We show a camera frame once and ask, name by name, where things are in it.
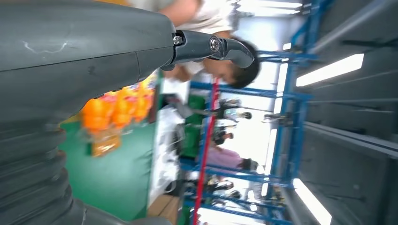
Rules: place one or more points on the yellow plastic sheet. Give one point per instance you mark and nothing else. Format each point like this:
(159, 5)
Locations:
(105, 146)

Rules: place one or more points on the red pole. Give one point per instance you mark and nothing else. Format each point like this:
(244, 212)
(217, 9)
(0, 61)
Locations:
(206, 139)

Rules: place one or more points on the white desk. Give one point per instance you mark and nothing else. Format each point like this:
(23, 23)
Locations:
(164, 155)

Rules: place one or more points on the cardboard box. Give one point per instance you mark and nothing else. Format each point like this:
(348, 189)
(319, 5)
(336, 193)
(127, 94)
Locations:
(164, 209)

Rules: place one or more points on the blue metal rack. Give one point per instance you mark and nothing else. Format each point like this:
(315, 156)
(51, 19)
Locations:
(292, 124)

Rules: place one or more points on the green plastic crate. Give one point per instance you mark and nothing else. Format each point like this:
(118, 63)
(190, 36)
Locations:
(192, 130)

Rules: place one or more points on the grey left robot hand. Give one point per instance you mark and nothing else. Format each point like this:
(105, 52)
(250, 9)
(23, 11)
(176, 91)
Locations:
(77, 46)

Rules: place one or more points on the person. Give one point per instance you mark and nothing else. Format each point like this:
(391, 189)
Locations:
(211, 18)
(227, 158)
(222, 138)

